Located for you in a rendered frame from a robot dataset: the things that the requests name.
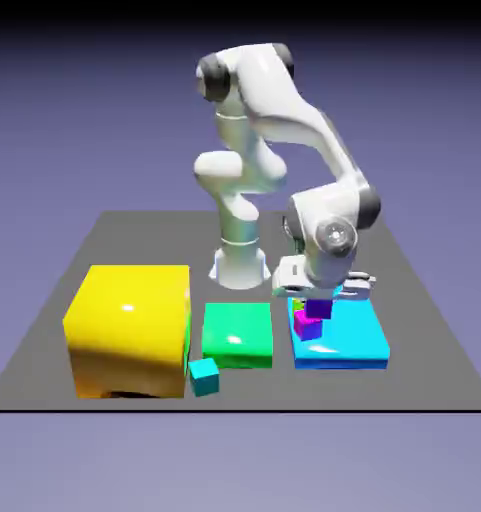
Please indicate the small purple cube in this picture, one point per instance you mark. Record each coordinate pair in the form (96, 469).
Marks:
(319, 309)

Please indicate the small lime green cube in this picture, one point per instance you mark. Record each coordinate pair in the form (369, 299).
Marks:
(298, 304)

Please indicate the large green box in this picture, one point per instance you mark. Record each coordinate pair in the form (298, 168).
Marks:
(236, 334)

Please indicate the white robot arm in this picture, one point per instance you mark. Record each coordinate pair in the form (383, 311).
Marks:
(280, 104)

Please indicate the small magenta cube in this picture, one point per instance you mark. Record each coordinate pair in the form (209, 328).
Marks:
(308, 326)

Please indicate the large cyan box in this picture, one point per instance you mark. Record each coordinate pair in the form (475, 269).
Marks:
(352, 336)

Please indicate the large yellow box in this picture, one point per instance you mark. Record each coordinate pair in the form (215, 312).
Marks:
(128, 328)

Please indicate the small teal cube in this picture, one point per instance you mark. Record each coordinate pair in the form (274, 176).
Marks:
(204, 376)

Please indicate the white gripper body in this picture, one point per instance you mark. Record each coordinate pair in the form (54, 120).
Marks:
(358, 287)

